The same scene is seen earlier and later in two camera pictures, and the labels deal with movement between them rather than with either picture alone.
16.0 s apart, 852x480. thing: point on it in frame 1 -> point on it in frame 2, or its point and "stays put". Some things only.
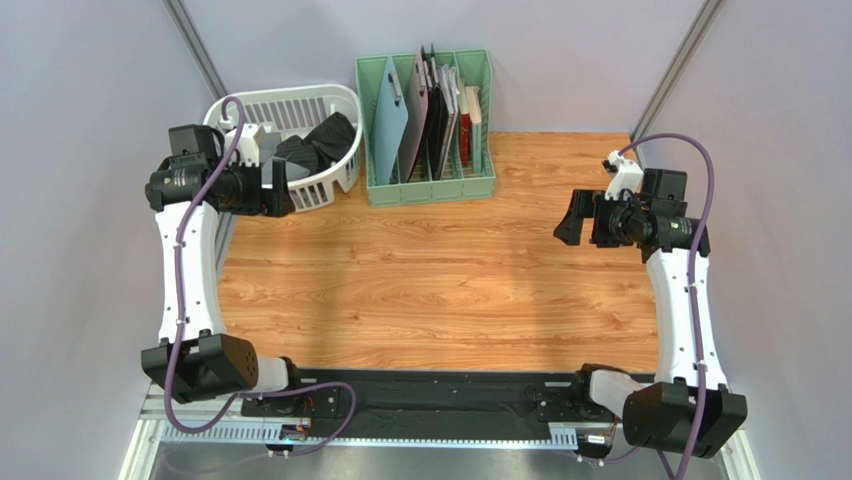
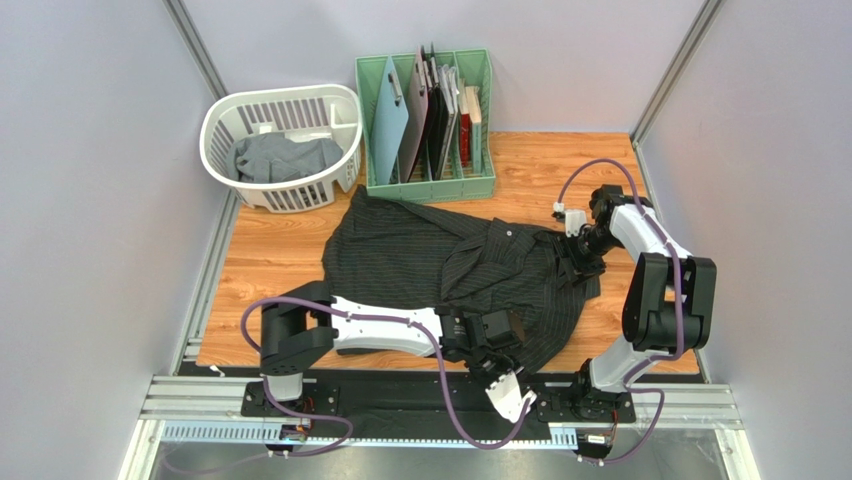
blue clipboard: (390, 120) stays put
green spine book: (474, 105) stays put
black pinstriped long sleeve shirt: (329, 143) -> (374, 251)
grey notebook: (451, 96) stays put
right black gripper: (595, 219) -> (572, 254)
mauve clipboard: (417, 123) stays put
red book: (465, 126) stays put
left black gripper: (264, 201) -> (507, 360)
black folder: (437, 116) stays put
